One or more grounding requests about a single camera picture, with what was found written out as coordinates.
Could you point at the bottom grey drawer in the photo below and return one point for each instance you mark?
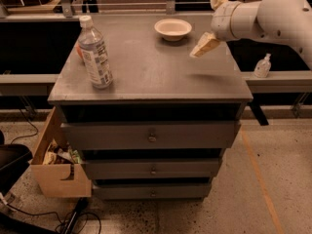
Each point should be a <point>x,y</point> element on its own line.
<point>151,191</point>

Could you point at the white paper bowl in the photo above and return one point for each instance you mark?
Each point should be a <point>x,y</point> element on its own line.
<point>172,29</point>

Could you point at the hand sanitizer pump bottle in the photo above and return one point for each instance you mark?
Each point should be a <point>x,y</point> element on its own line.
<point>262,68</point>

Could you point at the orange fruit behind bottle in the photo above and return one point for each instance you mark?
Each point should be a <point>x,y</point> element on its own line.
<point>78,50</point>

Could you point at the cardboard box with snacks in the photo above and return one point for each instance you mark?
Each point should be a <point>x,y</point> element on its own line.
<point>57,180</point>

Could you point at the top grey drawer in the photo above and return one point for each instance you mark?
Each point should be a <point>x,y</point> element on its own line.
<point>92,136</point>

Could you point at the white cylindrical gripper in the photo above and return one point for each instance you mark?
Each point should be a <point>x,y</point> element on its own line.
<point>221,22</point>

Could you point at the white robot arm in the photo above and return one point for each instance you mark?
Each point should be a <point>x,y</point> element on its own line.
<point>284,22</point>

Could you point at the grey drawer cabinet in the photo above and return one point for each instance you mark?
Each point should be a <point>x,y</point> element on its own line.
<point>154,81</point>

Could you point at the middle grey drawer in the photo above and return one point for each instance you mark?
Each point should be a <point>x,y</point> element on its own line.
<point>150,168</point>

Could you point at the black office chair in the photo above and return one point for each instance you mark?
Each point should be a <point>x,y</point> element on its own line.
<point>14,160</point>

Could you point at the clear plastic water bottle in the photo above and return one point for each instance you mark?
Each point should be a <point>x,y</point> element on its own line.
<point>94,54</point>

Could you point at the grey drawer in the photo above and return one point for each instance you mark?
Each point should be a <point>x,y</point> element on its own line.
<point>150,168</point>
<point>151,191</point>
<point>92,136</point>

